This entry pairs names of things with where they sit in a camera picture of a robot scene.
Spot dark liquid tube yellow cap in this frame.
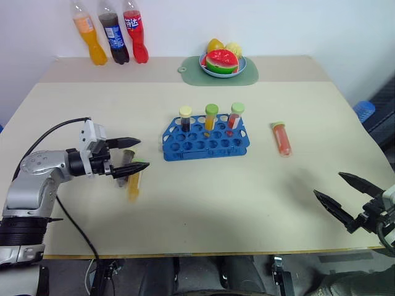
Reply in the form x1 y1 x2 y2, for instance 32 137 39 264
178 105 193 134

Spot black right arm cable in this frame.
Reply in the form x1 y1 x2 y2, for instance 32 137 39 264
374 220 395 258

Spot blue test tube rack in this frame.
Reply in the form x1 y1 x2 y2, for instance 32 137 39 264
159 113 251 162

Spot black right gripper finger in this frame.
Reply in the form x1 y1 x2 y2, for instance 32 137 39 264
313 189 356 228
338 171 385 197

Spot green placemat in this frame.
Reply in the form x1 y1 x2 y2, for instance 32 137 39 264
177 55 260 88

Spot black table clamp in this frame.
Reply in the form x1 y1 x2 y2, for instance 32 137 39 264
270 255 296 296
88 258 126 296

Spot red soda bottle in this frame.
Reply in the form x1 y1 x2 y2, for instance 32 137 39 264
122 0 150 65

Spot black ribbed case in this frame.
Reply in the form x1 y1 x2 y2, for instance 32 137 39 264
363 73 395 152

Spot orange soda bottle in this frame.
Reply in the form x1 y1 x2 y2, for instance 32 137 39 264
70 0 109 67

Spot red liquid tube green cap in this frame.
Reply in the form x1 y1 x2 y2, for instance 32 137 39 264
270 121 293 158
227 102 246 137

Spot orange liquid tube green cap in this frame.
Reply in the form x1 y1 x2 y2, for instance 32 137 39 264
204 104 219 137
127 158 146 202

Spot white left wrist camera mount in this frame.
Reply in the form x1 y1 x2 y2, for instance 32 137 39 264
78 119 108 155

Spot blue plate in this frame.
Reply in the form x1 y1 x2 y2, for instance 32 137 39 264
198 51 247 79

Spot cola bottle blue label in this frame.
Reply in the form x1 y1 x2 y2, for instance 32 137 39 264
97 0 130 65

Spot blue ribbed cylinder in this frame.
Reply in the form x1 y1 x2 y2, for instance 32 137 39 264
352 101 376 125

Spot yellow orange toy fruit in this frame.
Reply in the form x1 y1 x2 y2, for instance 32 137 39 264
206 38 225 54

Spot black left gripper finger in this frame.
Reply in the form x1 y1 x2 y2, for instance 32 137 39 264
110 136 142 150
111 162 151 180

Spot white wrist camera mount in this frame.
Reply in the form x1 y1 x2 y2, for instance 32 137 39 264
380 184 395 247
78 119 108 155

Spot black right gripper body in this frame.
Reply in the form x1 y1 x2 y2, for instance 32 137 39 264
345 198 386 235

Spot pale yellow bumpy toy fruit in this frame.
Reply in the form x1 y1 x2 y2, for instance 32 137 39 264
224 42 245 58

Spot dark rounded shape under table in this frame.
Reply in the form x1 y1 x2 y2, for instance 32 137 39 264
142 255 259 296

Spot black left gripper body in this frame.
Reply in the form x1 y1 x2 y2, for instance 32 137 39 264
89 139 117 179

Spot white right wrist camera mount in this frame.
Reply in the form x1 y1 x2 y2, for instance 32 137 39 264
380 184 395 247

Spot toy watermelon slice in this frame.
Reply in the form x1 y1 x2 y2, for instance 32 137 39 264
204 48 240 76

